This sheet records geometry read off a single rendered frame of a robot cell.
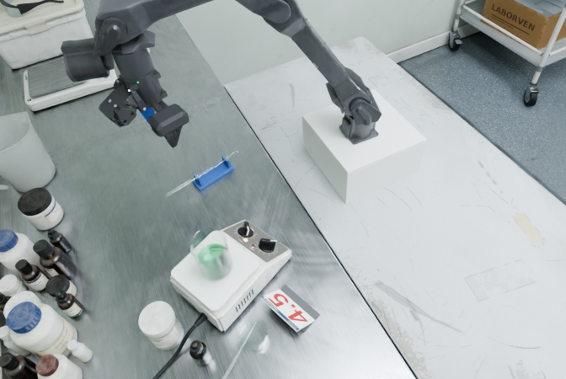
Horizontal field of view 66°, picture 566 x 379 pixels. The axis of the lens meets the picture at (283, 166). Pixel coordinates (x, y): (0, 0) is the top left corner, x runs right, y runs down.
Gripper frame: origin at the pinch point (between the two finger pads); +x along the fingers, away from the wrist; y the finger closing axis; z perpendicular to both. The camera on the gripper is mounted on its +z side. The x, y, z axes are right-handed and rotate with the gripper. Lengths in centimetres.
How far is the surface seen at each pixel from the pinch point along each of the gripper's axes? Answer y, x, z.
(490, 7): -45, 78, -214
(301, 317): 39.9, 21.6, -0.3
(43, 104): -55, 20, 14
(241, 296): 31.8, 17.0, 6.2
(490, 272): 57, 24, -34
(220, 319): 32.8, 16.9, 11.4
